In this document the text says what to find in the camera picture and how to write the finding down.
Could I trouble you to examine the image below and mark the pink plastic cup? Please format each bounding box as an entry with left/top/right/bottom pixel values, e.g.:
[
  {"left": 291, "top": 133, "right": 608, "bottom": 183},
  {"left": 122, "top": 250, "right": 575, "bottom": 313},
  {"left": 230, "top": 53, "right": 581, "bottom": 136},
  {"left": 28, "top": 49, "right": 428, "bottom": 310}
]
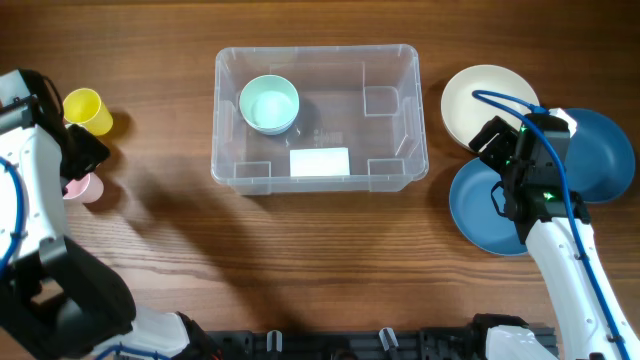
[{"left": 63, "top": 173, "right": 104, "bottom": 204}]

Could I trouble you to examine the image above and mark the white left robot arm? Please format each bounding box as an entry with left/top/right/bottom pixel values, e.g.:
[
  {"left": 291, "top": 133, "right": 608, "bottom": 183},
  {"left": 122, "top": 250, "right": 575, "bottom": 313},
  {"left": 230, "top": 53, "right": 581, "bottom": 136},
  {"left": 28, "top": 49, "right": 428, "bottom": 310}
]
[{"left": 1, "top": 126, "right": 223, "bottom": 359}]

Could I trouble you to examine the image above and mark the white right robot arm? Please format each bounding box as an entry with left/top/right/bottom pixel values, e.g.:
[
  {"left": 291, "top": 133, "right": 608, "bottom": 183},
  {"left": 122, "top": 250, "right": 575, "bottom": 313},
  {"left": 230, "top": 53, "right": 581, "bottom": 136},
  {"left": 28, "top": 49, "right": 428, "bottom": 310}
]
[{"left": 469, "top": 114, "right": 639, "bottom": 359}]

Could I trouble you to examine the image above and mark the cream plate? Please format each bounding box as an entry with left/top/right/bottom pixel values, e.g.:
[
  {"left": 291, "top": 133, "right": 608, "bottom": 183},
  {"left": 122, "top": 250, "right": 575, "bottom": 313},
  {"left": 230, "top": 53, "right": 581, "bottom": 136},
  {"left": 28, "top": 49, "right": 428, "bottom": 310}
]
[{"left": 441, "top": 65, "right": 539, "bottom": 150}]

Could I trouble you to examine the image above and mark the yellow plastic cup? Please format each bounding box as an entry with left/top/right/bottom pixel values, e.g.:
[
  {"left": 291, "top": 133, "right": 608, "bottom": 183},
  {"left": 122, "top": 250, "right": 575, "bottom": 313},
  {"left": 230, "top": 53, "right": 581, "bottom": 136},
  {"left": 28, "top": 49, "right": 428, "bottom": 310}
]
[{"left": 63, "top": 88, "right": 113, "bottom": 136}]

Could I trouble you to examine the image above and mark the blue plate front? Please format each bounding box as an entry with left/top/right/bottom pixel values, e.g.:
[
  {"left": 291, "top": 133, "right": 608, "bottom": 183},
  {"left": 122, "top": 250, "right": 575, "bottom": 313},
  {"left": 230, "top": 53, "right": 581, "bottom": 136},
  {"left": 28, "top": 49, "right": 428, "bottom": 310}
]
[{"left": 449, "top": 158, "right": 527, "bottom": 256}]

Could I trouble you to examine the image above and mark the dark blue plate right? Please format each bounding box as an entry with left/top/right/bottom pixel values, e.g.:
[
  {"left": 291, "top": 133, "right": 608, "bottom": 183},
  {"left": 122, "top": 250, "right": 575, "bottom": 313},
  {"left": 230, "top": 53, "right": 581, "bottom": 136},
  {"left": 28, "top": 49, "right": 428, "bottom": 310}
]
[{"left": 565, "top": 108, "right": 636, "bottom": 203}]

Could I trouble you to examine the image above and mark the mint green bowl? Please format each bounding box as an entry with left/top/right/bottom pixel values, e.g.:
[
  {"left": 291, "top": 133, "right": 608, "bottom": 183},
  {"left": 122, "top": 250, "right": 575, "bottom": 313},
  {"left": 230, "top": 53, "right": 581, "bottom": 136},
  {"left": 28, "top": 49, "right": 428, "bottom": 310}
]
[{"left": 239, "top": 75, "right": 300, "bottom": 133}]

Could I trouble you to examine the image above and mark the clear plastic storage bin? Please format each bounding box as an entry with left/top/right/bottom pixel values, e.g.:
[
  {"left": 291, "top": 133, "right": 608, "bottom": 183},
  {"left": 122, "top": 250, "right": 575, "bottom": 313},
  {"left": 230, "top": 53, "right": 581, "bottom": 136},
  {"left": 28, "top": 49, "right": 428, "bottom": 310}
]
[{"left": 211, "top": 44, "right": 429, "bottom": 195}]

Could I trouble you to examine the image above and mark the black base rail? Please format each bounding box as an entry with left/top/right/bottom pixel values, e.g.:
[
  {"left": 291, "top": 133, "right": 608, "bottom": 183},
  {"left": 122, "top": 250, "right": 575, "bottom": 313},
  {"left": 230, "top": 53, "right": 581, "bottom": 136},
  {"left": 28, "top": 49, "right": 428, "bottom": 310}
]
[{"left": 207, "top": 327, "right": 559, "bottom": 360}]

